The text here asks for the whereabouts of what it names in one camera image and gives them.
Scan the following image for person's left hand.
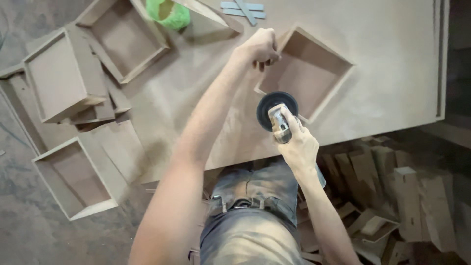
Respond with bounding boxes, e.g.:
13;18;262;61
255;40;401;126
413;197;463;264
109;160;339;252
235;28;282;73

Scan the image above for person's right hand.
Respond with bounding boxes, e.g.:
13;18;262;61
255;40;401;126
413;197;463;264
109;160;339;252
273;107;320;178

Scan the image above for square wooden box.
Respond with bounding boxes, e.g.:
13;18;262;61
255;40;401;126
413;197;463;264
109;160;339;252
253;26;356;124
75;0;170;84

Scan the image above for grey angle grinder black disc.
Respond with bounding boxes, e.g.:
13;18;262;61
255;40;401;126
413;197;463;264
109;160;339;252
256;91;327;189

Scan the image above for grey sandpaper strip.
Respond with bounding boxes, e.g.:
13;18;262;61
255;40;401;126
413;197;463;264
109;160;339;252
234;0;258;27
222;8;266;20
220;1;265;11

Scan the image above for slanted wooden board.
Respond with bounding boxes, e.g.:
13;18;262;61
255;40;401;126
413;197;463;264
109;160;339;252
172;0;244;35

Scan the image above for green plastic bag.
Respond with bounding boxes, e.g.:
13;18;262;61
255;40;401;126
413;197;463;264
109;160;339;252
145;0;191;31

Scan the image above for person's dusty jeans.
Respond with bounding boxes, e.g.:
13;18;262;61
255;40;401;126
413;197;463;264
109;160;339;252
206;161;299;226

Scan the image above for person's leather belt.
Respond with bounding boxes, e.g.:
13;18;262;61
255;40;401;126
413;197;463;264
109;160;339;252
208;195;285;218

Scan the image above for long wooden edge strip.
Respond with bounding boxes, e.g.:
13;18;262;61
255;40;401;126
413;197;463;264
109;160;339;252
435;0;450;121

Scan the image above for person's grey shirt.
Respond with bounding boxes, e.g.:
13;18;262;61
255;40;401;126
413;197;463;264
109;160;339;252
188;208;313;265

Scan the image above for heap of wood offcuts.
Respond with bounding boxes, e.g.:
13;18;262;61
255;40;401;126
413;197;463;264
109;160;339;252
296;135;471;265

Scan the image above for deep open wooden box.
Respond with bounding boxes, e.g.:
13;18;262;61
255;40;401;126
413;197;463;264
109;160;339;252
23;27;108;124

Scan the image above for shallow open wooden box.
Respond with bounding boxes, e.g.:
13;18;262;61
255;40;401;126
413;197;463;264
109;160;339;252
32;132;129;222

